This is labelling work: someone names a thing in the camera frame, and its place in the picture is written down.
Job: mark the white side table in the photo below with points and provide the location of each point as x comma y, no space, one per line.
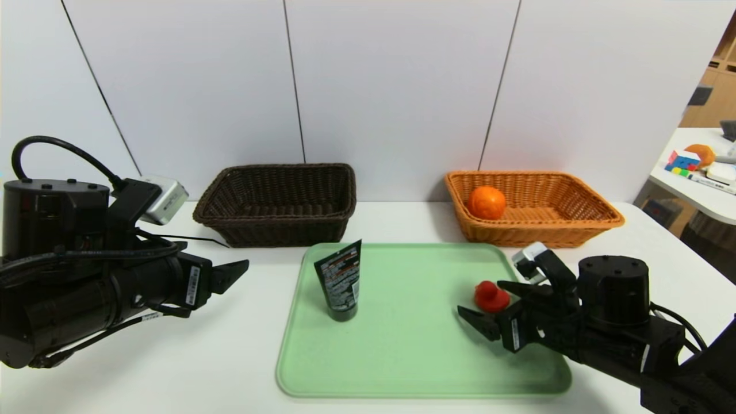
707,204

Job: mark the red rubber duck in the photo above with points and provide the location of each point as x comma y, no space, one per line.
489,299

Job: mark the wooden shelf unit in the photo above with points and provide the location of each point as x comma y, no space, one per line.
719,98

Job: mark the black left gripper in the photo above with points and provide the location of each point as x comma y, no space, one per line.
195,283

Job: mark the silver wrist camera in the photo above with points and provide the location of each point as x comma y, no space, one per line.
528,256
168,201

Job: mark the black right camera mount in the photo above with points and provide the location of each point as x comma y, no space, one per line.
556,273

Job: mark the orange wicker basket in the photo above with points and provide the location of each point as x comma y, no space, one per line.
546,198

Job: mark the grey device on table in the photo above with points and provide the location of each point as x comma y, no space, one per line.
729,131

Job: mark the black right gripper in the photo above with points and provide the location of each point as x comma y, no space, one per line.
514,333

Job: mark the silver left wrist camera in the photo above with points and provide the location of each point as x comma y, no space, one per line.
168,201

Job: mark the dark brown wicker basket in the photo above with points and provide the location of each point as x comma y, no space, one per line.
276,230

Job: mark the light green plastic tray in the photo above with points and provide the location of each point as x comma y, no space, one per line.
391,356

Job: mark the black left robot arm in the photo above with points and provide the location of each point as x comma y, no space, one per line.
75,305

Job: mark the orange plush toy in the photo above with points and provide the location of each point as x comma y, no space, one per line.
702,153

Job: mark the white marker pen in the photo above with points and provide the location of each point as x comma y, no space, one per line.
712,184

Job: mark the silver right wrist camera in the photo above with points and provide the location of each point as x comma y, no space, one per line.
528,256

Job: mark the black cosmetic tube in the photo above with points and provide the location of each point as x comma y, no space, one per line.
339,282

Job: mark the orange fruit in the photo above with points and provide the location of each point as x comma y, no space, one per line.
486,202

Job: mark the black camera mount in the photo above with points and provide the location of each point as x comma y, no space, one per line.
131,207
556,273

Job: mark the colourful cube toy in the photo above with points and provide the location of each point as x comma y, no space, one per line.
683,163

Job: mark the small white box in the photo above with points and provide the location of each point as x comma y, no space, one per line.
723,172

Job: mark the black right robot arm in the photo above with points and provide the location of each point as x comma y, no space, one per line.
690,379

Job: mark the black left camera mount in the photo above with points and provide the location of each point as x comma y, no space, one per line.
131,207

